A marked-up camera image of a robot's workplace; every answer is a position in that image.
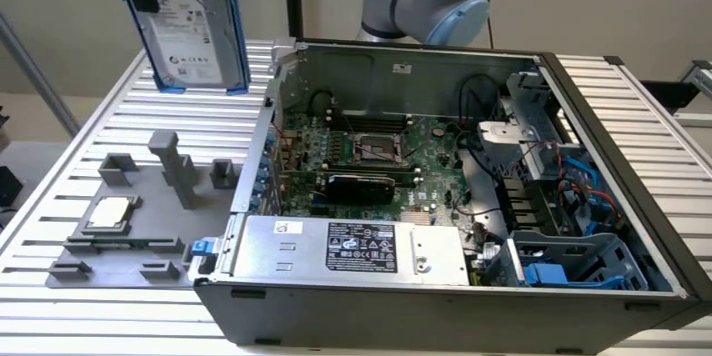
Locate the hard disk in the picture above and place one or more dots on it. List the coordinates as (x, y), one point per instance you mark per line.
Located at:
(189, 35)

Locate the blue plastic disk carrier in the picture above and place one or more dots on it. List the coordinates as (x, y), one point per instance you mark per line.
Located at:
(545, 276)

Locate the white case sticker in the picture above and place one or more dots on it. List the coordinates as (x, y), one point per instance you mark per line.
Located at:
(400, 68)

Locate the black RAM slot bank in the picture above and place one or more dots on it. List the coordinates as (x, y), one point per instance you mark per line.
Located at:
(372, 121)

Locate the silver CPU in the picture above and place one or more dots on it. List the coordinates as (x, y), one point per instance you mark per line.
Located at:
(111, 211)

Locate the black box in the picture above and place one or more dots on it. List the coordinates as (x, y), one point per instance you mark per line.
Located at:
(8, 187)

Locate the grey parts rack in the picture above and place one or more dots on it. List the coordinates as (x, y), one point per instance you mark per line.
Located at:
(149, 222)

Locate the CPU socket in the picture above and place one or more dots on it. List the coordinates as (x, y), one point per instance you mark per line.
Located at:
(377, 148)

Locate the green RAM stick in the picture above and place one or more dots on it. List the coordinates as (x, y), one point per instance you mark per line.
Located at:
(123, 243)

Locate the black graphics card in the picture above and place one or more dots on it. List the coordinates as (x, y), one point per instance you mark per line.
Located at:
(361, 189)

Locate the blue case latch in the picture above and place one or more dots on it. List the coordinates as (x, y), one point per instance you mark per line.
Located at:
(201, 247)

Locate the silver power supply unit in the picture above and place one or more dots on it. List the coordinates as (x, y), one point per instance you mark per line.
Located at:
(300, 247)

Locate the green motherboard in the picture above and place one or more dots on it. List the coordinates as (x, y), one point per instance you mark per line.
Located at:
(433, 172)

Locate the silver metal drive cage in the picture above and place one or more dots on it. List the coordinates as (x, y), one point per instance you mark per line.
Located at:
(505, 133)

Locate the open black PC case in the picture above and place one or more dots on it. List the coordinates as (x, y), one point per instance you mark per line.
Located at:
(423, 314)

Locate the aluminium frame profile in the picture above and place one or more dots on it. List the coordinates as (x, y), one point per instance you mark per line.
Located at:
(33, 68)

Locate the aluminium frame with black bracket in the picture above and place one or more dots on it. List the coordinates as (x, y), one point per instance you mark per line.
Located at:
(692, 93)

